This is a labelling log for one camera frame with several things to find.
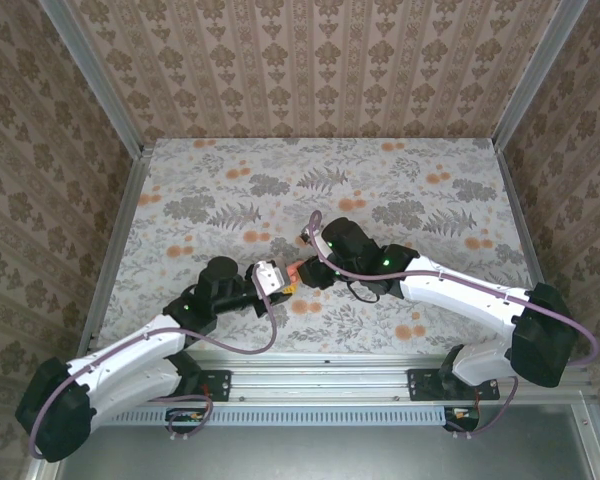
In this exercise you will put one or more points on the left aluminium corner post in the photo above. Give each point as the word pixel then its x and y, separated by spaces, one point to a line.
pixel 95 80

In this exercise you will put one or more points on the grey metal sheet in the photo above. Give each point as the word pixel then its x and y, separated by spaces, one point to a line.
pixel 320 455

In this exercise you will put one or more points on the aluminium front mounting rail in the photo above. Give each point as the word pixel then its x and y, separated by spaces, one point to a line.
pixel 320 377

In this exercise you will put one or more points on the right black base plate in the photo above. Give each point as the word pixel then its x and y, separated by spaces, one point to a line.
pixel 420 385

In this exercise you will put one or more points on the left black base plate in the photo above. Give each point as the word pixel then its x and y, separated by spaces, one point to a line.
pixel 220 385

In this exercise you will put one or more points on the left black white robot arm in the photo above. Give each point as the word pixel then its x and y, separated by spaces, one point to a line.
pixel 130 350

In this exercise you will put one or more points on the floral patterned table cover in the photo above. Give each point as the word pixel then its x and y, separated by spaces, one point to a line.
pixel 280 170

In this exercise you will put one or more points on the right aluminium side rail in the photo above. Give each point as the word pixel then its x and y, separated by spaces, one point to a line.
pixel 517 200

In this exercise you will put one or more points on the left aluminium side rail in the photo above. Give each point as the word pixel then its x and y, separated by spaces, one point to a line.
pixel 130 200

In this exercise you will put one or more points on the aluminium corner post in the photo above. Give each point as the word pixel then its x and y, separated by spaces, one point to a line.
pixel 95 80
pixel 535 80

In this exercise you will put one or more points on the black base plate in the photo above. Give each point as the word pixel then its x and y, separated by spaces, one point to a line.
pixel 220 385
pixel 420 385

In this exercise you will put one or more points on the aluminium side rail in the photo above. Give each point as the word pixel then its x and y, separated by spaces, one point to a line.
pixel 517 200
pixel 130 200

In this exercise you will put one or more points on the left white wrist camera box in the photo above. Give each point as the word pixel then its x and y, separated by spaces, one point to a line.
pixel 270 277

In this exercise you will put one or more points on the right aluminium corner post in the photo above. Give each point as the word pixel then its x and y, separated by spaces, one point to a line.
pixel 535 80

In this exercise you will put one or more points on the orange earbud charging case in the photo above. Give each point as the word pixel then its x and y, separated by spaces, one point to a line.
pixel 293 271

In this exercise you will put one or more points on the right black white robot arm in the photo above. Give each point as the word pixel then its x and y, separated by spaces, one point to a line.
pixel 460 295

